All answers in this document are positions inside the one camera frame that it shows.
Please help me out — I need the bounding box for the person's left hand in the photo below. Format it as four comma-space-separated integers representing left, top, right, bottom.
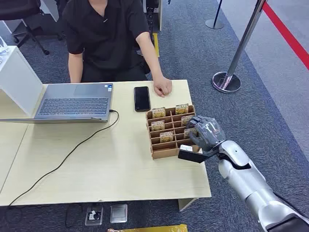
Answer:
153, 74, 173, 98

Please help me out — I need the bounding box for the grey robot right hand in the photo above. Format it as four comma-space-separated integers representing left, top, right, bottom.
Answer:
186, 116, 227, 153

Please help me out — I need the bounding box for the gold printed card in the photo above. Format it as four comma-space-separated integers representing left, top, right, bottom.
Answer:
151, 120, 166, 131
151, 107, 167, 119
184, 128, 197, 140
181, 115, 194, 127
175, 103, 189, 115
159, 131, 174, 144

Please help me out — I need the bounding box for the wooden card holder box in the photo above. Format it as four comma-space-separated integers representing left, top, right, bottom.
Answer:
145, 104, 201, 160

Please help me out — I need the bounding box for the person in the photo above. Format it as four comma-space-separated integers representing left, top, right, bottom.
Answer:
62, 0, 150, 84

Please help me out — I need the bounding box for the black smartphone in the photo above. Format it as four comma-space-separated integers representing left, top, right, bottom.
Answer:
133, 86, 151, 113

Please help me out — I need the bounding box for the yellow floor strip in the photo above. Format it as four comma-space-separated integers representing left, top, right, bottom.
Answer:
152, 32, 161, 58

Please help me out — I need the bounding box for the light wooden table leg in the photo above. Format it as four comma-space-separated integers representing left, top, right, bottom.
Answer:
178, 198, 199, 212

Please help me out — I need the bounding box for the grey laptop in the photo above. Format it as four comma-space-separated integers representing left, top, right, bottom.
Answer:
0, 83, 114, 124

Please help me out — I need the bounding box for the gold foil sheet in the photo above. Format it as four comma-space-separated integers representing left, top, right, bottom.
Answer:
108, 224, 188, 232

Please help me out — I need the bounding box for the closed silver floor socket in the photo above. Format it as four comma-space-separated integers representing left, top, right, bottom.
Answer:
110, 203, 128, 224

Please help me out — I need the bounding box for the red barrier belt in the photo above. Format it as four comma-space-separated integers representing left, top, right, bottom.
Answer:
262, 1, 309, 72

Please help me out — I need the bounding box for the floor socket with plug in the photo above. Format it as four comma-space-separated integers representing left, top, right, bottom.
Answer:
84, 204, 104, 227

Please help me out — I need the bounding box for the white box stand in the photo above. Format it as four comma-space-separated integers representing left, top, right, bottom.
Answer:
0, 45, 44, 118

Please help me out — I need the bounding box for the black office chair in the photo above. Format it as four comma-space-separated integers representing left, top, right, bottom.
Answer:
0, 0, 50, 56

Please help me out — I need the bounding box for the chrome stanchion post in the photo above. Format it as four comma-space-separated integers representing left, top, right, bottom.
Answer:
211, 0, 266, 94

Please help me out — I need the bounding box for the dark stanchion post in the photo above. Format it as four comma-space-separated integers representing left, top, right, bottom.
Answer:
205, 0, 225, 30

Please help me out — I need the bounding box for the black laptop cable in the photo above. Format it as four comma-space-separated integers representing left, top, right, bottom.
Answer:
7, 109, 120, 209

